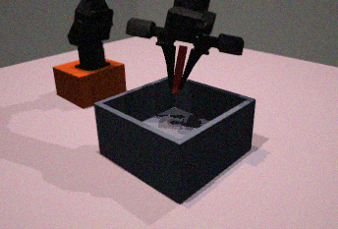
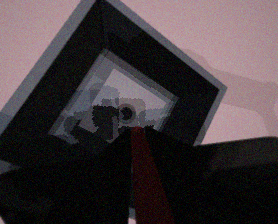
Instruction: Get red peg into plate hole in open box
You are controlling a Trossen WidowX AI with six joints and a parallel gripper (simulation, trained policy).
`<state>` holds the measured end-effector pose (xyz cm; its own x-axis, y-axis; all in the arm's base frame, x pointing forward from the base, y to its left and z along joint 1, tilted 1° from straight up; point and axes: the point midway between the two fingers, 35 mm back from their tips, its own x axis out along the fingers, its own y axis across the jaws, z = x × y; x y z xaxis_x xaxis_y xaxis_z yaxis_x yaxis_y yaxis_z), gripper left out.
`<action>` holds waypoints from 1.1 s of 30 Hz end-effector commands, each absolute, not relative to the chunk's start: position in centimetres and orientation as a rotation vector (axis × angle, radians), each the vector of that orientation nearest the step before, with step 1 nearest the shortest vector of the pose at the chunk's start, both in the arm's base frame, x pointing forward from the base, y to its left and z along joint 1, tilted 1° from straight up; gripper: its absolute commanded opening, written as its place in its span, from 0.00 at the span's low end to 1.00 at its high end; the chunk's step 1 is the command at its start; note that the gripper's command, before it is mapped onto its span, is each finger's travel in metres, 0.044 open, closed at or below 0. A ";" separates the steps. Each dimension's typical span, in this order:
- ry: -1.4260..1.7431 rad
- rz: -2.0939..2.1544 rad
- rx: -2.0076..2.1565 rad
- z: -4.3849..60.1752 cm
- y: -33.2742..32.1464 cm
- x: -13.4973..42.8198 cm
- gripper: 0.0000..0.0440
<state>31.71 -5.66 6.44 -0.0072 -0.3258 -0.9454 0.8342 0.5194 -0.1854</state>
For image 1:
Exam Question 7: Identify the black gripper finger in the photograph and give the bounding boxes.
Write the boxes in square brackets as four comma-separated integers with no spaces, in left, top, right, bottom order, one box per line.
[155,42,176,87]
[179,48,209,89]

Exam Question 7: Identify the dark red peg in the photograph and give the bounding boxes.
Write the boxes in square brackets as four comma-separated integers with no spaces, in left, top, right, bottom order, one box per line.
[171,45,188,94]

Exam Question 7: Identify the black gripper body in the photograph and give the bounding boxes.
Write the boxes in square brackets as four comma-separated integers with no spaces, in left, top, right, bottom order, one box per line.
[125,0,244,55]

